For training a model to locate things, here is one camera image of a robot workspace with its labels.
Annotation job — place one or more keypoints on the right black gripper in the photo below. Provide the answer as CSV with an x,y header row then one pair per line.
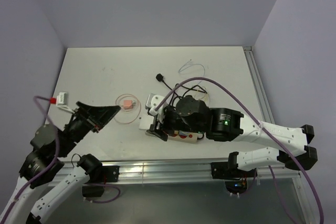
x,y
161,124

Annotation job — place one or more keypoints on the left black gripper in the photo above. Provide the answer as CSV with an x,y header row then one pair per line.
x,y
100,115

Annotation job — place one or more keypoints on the white charger adapter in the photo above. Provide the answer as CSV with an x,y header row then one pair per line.
x,y
145,122

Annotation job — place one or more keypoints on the pink charger plug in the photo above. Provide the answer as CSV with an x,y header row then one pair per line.
x,y
128,104

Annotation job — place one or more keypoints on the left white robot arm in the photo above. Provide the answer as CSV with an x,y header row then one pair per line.
x,y
40,167

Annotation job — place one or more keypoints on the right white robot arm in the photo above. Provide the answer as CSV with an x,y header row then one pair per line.
x,y
279,144

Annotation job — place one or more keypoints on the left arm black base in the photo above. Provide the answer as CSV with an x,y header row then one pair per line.
x,y
103,179

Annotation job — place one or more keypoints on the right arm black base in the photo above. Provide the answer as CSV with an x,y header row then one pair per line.
x,y
237,182

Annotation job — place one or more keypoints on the beige power strip red sockets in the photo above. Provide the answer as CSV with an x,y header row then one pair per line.
x,y
181,136

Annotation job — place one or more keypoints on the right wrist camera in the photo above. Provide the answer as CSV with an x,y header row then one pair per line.
x,y
153,101

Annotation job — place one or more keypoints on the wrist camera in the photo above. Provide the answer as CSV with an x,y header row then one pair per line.
x,y
153,101
61,102

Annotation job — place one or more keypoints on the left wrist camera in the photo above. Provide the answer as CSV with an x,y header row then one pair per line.
x,y
61,102

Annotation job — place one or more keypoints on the aluminium mounting rail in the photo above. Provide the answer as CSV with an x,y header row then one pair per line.
x,y
169,171

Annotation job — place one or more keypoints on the right side aluminium rail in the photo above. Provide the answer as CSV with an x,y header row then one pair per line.
x,y
258,85

